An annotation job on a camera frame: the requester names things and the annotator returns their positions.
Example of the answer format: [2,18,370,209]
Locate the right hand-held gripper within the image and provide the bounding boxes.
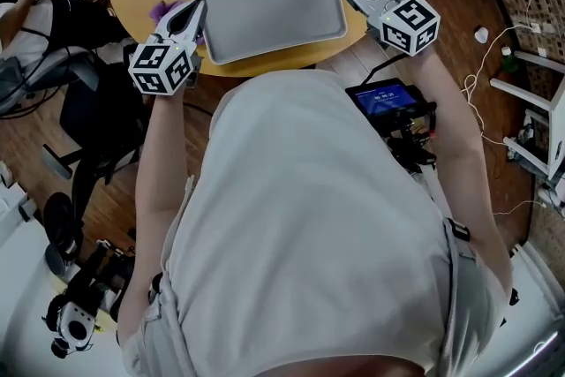
[331,0,441,57]

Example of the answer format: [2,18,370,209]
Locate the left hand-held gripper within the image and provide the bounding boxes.
[127,0,209,96]

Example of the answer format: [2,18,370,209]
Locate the grey plastic tray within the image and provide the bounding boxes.
[192,0,349,66]

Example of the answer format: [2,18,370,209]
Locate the person's right forearm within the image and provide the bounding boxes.
[412,48,486,173]

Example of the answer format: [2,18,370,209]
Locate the person's left forearm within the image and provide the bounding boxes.
[134,90,195,217]

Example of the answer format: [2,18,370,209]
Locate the black chest monitor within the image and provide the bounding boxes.
[344,78,439,176]

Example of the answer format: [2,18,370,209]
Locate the black office chair grey armrests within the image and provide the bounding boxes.
[41,52,154,275]

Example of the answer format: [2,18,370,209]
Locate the green bottle white cap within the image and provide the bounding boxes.
[501,46,521,74]

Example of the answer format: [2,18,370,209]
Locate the white side table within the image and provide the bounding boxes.
[489,49,565,191]

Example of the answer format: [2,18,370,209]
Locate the person's white shirt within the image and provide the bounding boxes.
[117,70,513,377]

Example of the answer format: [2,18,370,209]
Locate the white and black device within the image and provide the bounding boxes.
[41,286,97,359]

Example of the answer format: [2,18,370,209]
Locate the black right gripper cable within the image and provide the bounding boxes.
[359,55,398,87]

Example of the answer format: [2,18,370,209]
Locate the white floor cable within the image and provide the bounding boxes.
[461,0,565,217]

